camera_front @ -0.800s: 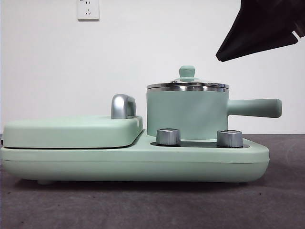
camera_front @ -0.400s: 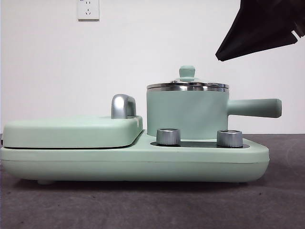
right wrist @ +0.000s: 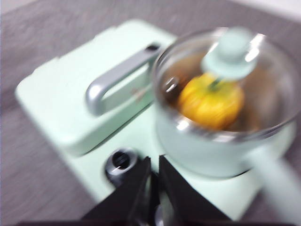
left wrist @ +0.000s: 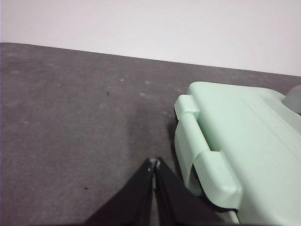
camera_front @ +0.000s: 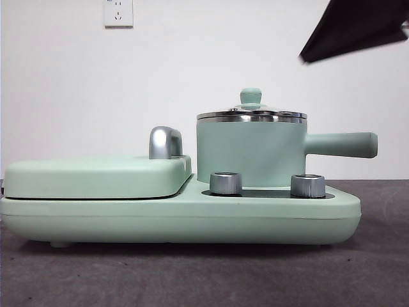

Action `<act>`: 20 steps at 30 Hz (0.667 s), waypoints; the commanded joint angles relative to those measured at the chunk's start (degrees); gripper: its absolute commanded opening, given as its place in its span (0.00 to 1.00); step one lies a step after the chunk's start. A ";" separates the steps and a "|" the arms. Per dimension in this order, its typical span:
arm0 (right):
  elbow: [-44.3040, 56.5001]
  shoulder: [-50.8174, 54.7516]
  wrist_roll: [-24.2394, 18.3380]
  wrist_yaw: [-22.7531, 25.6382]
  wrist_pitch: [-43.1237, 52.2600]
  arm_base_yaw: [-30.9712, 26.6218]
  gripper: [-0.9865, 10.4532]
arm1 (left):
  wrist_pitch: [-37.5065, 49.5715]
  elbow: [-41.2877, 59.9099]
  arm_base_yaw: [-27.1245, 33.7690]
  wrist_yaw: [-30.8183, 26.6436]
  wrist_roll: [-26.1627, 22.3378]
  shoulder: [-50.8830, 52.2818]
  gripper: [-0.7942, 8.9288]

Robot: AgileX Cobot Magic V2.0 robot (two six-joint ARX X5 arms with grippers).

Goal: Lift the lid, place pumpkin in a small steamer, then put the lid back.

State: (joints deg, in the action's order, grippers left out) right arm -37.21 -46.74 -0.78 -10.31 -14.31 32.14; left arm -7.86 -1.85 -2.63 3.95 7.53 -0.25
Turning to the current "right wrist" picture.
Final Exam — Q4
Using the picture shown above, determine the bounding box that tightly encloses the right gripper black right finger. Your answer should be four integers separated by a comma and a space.
158, 154, 231, 222

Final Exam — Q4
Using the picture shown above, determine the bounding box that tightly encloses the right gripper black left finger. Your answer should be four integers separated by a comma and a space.
82, 156, 153, 222

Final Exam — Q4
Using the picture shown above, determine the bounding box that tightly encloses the yellow toy pumpkin green stem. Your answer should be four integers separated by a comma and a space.
177, 73, 245, 130

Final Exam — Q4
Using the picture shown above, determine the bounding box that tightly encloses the glass lid with green knob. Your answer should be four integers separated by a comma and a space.
151, 26, 301, 142

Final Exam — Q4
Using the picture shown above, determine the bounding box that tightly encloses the silver control knob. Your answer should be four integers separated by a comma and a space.
104, 147, 139, 186

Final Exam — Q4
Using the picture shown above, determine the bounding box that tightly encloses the mint green cooker base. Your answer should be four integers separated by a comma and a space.
68, 101, 257, 223

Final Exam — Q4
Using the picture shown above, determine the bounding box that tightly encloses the mint green pot with handle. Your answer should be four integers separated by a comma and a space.
152, 30, 301, 201

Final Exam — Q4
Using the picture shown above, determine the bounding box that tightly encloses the silver grill cover handle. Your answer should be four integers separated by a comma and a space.
86, 42, 163, 116

